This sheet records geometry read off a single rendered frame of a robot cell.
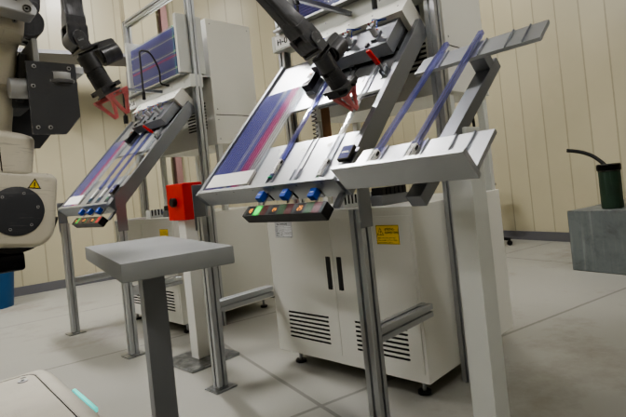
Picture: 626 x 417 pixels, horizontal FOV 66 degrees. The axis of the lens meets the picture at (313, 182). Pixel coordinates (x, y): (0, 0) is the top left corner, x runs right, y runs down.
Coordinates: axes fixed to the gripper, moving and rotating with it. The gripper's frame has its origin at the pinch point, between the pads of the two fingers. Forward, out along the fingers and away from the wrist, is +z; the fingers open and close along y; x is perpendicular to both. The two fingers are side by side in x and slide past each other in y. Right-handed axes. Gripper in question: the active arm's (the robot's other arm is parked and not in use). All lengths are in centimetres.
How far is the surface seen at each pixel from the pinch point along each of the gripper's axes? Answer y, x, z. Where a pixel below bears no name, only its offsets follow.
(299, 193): 8.5, 30.3, 5.8
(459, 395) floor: -14, 46, 84
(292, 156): 18.2, 16.9, 2.2
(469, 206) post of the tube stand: -42, 31, 14
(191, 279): 94, 44, 39
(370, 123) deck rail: -10.0, 8.8, 1.0
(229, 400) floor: 50, 79, 55
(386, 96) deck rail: -10.0, -3.6, 0.9
